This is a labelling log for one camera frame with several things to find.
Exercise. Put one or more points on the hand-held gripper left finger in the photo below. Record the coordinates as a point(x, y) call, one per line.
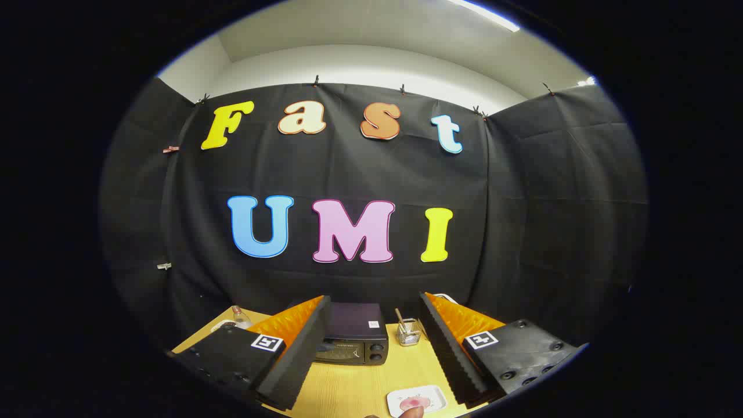
point(302, 360)

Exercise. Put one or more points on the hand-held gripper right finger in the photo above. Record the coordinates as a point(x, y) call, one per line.
point(450, 360)

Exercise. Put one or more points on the white square plate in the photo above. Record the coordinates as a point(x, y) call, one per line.
point(434, 394)

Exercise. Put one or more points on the pink meat slice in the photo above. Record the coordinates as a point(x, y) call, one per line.
point(413, 401)

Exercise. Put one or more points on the black toaster oven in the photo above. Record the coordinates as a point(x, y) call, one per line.
point(354, 325)

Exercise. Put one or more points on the wooden utensil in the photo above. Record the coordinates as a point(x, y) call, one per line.
point(399, 316)

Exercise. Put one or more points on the clear plastic water bottle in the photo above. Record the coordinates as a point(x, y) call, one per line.
point(239, 318)

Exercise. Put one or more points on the cream plastic object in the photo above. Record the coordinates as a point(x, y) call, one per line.
point(220, 325)

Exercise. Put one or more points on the black backdrop cloth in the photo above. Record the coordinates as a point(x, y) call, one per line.
point(348, 168)

